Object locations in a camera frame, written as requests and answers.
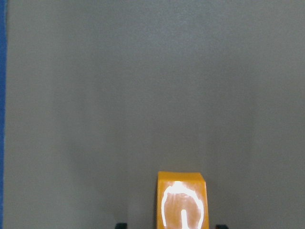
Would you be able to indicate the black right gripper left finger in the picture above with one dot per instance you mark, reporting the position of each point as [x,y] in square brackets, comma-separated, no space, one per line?
[121,225]

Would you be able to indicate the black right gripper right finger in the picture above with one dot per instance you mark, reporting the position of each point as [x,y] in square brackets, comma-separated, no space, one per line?
[221,226]

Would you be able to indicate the orange trapezoid block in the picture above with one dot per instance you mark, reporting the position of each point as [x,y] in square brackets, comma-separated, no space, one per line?
[181,201]

